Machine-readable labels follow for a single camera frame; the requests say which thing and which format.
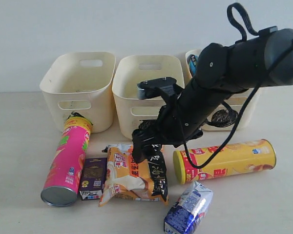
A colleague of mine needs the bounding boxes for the yellow Lays chips can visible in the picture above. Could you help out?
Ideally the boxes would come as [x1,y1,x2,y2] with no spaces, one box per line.
[173,139,276,184]

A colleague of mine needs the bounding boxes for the cream plastic bin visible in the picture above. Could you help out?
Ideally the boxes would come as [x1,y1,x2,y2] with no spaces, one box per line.
[40,52,116,133]
[112,55,185,139]
[184,49,261,131]

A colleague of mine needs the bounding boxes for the pink Lays chips can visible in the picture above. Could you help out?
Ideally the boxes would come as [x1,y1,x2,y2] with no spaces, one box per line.
[41,116,92,207]

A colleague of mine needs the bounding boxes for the cream middle plastic bin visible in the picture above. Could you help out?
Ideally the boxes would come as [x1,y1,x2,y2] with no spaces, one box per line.
[112,55,185,139]

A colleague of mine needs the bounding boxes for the orange noodle packet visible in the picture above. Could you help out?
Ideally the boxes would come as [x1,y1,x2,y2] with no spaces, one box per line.
[99,144,169,207]

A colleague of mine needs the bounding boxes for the cream right plastic bin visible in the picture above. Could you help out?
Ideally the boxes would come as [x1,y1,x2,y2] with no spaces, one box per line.
[184,49,261,131]

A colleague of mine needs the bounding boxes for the blue snack bag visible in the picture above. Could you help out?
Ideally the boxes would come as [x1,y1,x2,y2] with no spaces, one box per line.
[187,54,198,77]

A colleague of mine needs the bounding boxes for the purple small carton box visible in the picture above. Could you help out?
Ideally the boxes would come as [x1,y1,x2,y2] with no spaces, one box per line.
[79,157,107,200]

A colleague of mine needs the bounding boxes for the blue white milk carton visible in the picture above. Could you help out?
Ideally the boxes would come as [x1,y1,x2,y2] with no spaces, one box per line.
[164,181,213,234]

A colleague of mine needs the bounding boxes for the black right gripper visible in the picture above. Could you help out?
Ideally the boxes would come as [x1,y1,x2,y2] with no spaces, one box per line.
[132,77,203,164]

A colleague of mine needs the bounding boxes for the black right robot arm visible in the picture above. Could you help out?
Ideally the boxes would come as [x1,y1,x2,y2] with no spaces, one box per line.
[132,28,293,163]

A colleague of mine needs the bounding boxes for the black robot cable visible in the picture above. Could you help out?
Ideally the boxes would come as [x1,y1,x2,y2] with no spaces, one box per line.
[183,2,293,169]

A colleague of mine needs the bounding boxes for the cream left plastic bin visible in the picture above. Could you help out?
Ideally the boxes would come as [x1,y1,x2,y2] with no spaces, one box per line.
[40,52,116,133]

